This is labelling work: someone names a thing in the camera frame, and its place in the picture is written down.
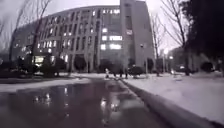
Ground narrow snow-covered ground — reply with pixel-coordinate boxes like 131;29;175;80
0;76;92;94

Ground round dark bush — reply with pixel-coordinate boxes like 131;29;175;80
127;65;145;79

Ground wet dark paved path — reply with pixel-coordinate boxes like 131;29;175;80
0;77;188;128

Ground wide snow-covered ground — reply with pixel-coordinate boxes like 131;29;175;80
122;71;224;126

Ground street lamp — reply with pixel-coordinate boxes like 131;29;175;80
161;48;170;75

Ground dark evergreen tree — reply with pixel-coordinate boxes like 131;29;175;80
181;0;224;75

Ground large grey building, lit windows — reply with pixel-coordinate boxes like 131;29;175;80
9;0;156;73

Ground row of dark bushes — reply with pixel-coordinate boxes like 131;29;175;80
0;55;155;80

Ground thin bare tree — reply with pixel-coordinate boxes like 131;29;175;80
149;11;168;77

